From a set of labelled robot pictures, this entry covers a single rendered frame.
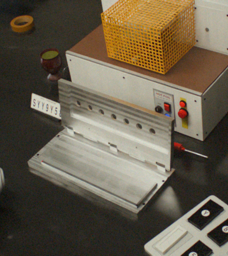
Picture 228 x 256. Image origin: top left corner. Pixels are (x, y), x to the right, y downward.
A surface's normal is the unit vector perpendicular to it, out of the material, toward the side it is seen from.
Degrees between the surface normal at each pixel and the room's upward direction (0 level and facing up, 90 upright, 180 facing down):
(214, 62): 0
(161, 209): 0
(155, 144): 80
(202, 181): 0
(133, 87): 90
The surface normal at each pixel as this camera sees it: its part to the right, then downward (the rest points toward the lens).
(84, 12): -0.13, -0.76
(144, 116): -0.60, 0.44
